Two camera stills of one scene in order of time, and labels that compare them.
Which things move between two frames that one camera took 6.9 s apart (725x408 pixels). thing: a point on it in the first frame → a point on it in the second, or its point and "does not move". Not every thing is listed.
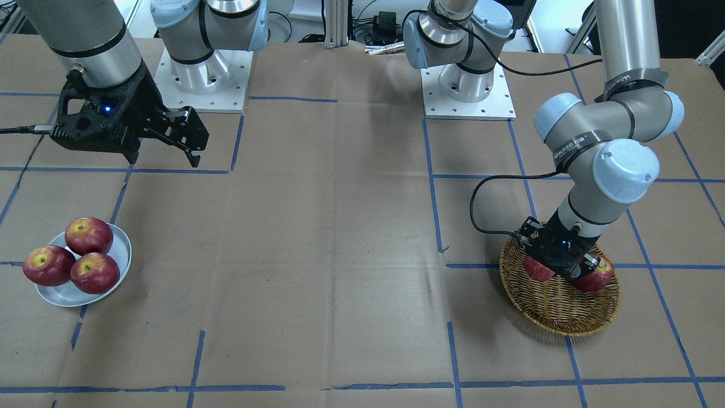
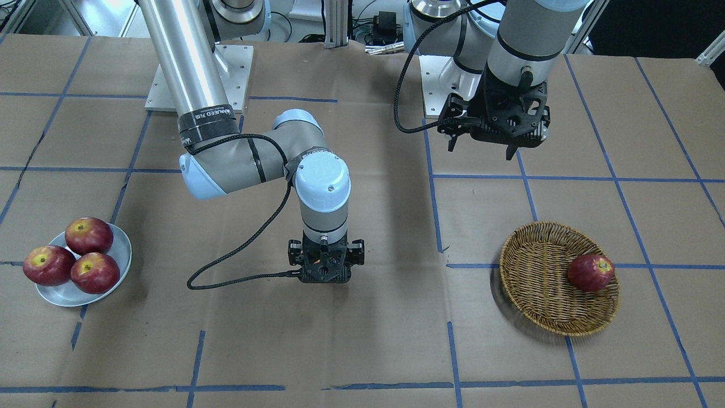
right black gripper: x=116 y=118 → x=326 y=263
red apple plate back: x=86 y=234 does not move
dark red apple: x=95 y=273 does not move
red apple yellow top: x=50 y=266 does not move
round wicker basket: x=556 y=305 does not move
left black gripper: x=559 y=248 → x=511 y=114
